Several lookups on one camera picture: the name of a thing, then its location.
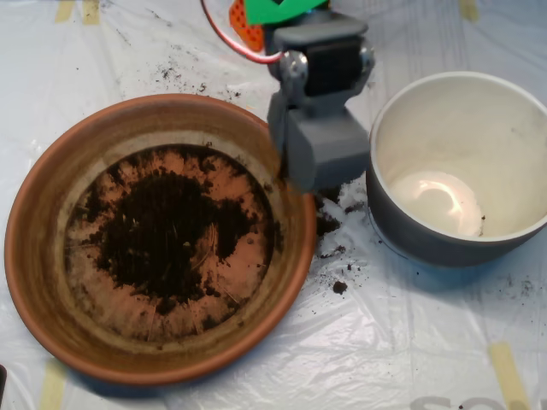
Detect dark soil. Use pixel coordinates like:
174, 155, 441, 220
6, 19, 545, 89
74, 144, 283, 338

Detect spilled soil pile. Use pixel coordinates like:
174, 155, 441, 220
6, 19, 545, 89
315, 183, 356, 238

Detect white ceramic pot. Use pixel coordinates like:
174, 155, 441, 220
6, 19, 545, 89
365, 70, 547, 268

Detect terracotta saucer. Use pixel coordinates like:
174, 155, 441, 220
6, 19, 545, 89
3, 93, 318, 388

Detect clear plastic cover sheet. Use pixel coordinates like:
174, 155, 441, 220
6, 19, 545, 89
0, 0, 547, 410

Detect red white servo cable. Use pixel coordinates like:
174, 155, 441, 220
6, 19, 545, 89
199, 0, 284, 65

